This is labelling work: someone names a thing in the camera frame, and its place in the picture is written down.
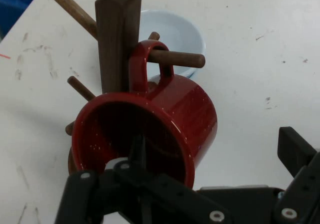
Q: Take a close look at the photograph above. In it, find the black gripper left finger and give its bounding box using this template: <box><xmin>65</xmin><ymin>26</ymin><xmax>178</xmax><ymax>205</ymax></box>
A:
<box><xmin>54</xmin><ymin>134</ymin><xmax>234</xmax><ymax>224</ymax></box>

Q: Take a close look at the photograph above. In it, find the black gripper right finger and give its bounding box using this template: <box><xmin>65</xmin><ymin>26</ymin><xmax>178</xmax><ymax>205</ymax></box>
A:
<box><xmin>273</xmin><ymin>126</ymin><xmax>320</xmax><ymax>224</ymax></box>

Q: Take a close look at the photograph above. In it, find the red enamel mug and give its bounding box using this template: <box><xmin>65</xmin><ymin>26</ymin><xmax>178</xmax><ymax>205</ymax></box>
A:
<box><xmin>71</xmin><ymin>39</ymin><xmax>218</xmax><ymax>190</ymax></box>

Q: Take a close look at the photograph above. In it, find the brown wooden mug tree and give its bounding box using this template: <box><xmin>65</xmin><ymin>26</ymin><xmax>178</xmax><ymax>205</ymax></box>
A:
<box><xmin>38</xmin><ymin>0</ymin><xmax>206</xmax><ymax>176</ymax></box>

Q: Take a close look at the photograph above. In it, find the blue bowl white inside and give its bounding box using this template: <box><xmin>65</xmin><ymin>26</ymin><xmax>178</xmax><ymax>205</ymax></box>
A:
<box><xmin>138</xmin><ymin>8</ymin><xmax>207</xmax><ymax>79</ymax></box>

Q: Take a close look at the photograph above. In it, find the dark blue foam mat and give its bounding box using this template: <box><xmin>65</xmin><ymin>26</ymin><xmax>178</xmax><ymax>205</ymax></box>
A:
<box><xmin>0</xmin><ymin>0</ymin><xmax>46</xmax><ymax>41</ymax></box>

